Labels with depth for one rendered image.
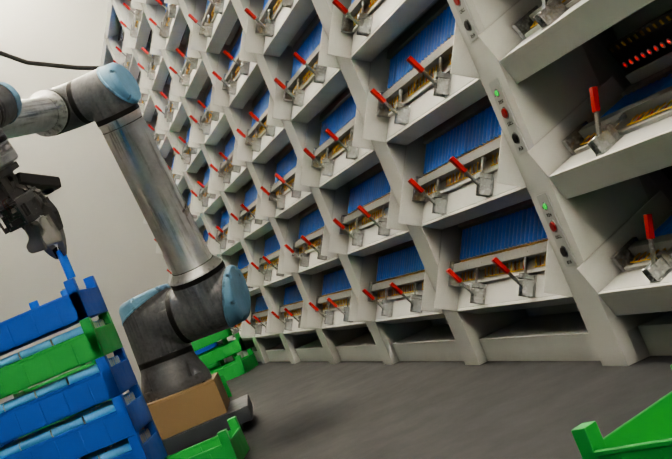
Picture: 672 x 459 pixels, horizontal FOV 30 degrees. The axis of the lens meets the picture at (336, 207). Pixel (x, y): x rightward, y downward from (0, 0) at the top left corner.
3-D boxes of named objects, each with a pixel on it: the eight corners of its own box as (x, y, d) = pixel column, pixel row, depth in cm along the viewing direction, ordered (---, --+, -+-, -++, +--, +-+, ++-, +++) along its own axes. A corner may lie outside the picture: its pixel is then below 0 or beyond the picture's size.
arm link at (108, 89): (205, 328, 337) (78, 75, 322) (262, 306, 333) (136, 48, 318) (189, 350, 323) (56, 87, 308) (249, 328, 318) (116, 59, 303)
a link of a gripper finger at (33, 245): (35, 272, 254) (12, 233, 251) (51, 259, 259) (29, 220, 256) (46, 268, 252) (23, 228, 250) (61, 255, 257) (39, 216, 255)
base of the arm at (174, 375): (215, 374, 340) (202, 340, 341) (208, 380, 321) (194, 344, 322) (149, 399, 340) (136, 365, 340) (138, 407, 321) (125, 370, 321)
